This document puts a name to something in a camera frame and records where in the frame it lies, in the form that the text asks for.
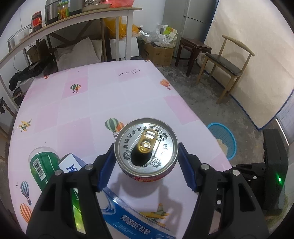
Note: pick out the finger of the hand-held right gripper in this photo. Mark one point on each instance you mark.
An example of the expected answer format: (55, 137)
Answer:
(250, 171)

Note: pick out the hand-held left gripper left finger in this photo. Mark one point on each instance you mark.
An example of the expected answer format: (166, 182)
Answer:
(105, 167)

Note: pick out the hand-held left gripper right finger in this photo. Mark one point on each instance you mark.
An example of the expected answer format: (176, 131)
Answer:
(187, 167)

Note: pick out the blue plastic wastebasket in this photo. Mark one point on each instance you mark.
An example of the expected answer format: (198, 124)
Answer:
(229, 137)

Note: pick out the silver drink can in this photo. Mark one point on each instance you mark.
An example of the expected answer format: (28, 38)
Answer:
(147, 149)

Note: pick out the blue toothpaste box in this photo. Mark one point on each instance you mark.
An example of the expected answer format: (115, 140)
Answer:
(128, 218)

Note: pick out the green plastic bottle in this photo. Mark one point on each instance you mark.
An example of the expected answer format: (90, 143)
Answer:
(43, 165)

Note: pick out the beige mattress with blue edge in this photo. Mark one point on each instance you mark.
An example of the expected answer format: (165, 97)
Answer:
(264, 69)

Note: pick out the wooden chair with dark seat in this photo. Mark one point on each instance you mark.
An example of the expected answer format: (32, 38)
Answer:
(224, 62)

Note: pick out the printed cardboard box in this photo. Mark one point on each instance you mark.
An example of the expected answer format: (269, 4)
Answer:
(158, 56)

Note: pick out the beige pillow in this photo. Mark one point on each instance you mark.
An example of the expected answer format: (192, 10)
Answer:
(75, 55)

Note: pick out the white box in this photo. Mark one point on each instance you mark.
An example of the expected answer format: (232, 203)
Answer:
(124, 50)

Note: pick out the black cloth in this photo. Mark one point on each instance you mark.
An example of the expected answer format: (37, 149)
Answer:
(27, 73)

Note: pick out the dark wooden stool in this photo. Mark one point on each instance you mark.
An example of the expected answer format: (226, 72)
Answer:
(195, 44)

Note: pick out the pile of clear plastic bags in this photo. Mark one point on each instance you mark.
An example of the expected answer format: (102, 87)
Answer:
(151, 39)

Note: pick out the brown cardboard box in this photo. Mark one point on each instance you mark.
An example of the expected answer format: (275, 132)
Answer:
(36, 52)

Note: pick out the white green shopping bag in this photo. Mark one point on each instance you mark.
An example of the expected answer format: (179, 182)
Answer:
(170, 33)

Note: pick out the yellow plastic bag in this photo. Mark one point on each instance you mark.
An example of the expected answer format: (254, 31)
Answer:
(112, 26)

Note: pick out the wooden desk with white legs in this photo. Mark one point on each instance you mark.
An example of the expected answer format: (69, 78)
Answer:
(69, 20)

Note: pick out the silver refrigerator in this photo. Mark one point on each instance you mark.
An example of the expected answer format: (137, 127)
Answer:
(195, 11)

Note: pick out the glass bowl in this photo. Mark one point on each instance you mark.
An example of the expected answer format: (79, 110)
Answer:
(19, 36)

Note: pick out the dark sauce jar red lid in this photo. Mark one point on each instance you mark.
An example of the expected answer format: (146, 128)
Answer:
(37, 23)

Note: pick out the beige plate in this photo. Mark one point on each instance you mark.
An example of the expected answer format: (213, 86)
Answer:
(96, 7)

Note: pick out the pickle jar green lid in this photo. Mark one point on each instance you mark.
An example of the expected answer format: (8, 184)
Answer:
(63, 11)

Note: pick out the red plastic bag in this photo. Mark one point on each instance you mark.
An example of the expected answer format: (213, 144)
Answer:
(121, 2)

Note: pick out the silver rice cooker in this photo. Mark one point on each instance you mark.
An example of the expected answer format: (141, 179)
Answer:
(51, 9)

